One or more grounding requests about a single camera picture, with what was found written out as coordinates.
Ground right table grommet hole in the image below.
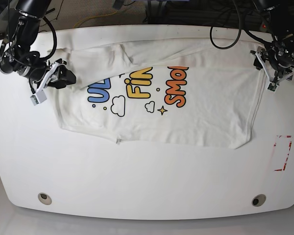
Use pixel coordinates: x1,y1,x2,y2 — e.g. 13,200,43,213
251,194,267,207

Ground white printed T-shirt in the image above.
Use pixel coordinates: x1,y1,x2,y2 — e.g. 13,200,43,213
49,38,265,149

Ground yellow cable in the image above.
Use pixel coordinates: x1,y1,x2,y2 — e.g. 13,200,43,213
74,9,121,29

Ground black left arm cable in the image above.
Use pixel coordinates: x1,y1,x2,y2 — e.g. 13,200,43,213
209,0,245,49

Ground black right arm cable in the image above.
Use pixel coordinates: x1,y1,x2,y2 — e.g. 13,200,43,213
38,16,58,61

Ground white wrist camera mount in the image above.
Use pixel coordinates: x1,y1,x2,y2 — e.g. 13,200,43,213
30,59,67,106
249,46,294,94

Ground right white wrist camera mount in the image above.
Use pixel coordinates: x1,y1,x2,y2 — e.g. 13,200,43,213
30,59,67,106

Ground table grommet hole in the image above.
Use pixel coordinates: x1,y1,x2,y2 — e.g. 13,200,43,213
251,194,267,207
38,193,52,205

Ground left table grommet hole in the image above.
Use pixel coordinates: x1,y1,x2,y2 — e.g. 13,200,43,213
38,193,52,205

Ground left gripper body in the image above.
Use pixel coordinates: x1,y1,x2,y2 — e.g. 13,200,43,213
249,46,294,85

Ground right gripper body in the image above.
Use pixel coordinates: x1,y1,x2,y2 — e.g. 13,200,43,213
28,63,67,88

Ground red tape rectangle marker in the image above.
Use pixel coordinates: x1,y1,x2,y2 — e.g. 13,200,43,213
271,135,293,172

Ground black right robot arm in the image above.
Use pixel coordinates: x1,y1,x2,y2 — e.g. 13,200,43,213
0,0,76,89

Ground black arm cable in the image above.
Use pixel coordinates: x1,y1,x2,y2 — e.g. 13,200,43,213
38,16,58,61
209,0,245,49

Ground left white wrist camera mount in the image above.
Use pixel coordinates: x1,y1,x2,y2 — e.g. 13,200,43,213
249,46,294,94

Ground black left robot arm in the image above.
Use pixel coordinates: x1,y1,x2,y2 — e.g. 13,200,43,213
245,0,294,91

